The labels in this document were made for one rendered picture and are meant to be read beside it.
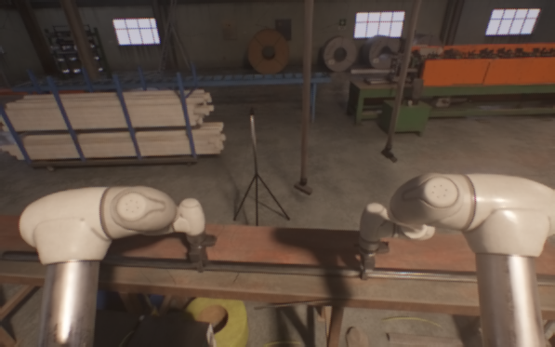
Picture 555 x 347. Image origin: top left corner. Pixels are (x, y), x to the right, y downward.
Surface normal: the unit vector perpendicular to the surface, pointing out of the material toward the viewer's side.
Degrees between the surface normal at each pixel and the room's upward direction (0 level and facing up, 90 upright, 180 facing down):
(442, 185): 45
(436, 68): 90
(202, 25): 90
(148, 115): 90
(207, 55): 90
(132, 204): 49
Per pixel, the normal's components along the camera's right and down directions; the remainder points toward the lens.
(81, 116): 0.03, 0.50
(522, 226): -0.15, -0.17
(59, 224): 0.08, -0.25
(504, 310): -0.72, -0.24
